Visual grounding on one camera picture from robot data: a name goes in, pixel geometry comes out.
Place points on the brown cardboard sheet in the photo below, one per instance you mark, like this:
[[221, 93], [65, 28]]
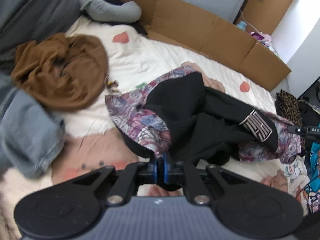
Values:
[[182, 24]]

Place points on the grey neck pillow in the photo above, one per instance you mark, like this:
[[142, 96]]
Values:
[[105, 11]]

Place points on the teal printed cloth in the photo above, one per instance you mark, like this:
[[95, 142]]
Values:
[[314, 173]]

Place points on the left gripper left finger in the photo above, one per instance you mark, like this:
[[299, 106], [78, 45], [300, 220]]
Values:
[[151, 172]]

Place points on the brown hooded garment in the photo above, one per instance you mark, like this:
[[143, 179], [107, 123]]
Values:
[[63, 73]]

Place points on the dark grey blanket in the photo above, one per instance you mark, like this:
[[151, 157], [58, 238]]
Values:
[[27, 20]]

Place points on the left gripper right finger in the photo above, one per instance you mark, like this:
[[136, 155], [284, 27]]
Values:
[[173, 171]]

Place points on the black patterned jacket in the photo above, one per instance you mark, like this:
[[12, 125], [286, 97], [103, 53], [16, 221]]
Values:
[[177, 115]]

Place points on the leopard print cloth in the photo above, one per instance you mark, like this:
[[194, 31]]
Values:
[[287, 106]]

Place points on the cream patterned bed sheet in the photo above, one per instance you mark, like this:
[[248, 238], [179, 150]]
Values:
[[92, 140]]

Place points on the blue denim jeans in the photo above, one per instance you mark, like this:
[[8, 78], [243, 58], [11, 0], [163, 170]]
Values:
[[31, 138]]

